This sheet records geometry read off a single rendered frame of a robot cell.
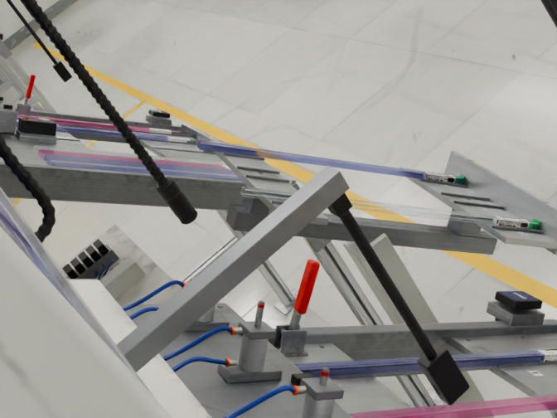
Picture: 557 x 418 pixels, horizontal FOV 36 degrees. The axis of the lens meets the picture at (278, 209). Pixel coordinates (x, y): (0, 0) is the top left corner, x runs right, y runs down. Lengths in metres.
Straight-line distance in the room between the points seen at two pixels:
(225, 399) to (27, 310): 0.48
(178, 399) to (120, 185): 1.07
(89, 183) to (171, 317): 1.16
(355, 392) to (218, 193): 0.93
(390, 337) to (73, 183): 0.79
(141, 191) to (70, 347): 1.47
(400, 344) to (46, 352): 0.87
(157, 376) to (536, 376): 0.54
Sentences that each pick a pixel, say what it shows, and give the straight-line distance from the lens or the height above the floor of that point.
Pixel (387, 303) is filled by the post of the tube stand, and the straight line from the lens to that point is 1.44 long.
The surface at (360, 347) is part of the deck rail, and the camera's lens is 1.05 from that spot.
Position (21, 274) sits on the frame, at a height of 1.53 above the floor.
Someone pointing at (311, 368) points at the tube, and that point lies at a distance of 0.91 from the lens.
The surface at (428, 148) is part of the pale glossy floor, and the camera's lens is 3.13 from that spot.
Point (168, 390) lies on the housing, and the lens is 0.65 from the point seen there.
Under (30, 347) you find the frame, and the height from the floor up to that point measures 1.51.
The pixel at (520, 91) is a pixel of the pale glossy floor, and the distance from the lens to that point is 3.20.
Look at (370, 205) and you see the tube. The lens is 1.24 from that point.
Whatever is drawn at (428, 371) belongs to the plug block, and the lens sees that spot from 0.64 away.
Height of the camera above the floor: 1.61
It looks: 29 degrees down
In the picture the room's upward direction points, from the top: 34 degrees counter-clockwise
